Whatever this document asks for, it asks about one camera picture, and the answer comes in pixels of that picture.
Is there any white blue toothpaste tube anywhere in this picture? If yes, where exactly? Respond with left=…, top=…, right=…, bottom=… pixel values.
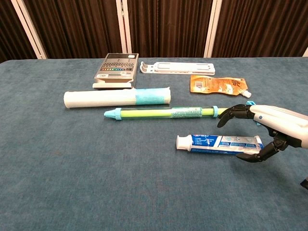
left=176, top=134, right=265, bottom=154

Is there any white roll with blue label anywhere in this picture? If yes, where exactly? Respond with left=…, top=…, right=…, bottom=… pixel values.
left=63, top=86, right=172, bottom=109

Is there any orange spout pouch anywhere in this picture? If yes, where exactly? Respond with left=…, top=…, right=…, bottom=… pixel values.
left=190, top=75, right=252, bottom=98

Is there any white folding stand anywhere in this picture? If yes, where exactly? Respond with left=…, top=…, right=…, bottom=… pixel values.
left=140, top=61, right=216, bottom=76

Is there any grey white paint set box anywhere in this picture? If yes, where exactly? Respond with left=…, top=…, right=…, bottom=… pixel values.
left=92, top=52, right=140, bottom=90

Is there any teal table mat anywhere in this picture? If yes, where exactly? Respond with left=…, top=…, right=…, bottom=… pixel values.
left=0, top=56, right=308, bottom=231

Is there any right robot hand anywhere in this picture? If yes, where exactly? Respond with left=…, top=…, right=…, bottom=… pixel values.
left=217, top=103, right=308, bottom=164

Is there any green teal long applicator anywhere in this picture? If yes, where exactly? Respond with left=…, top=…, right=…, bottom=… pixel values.
left=103, top=101, right=262, bottom=127

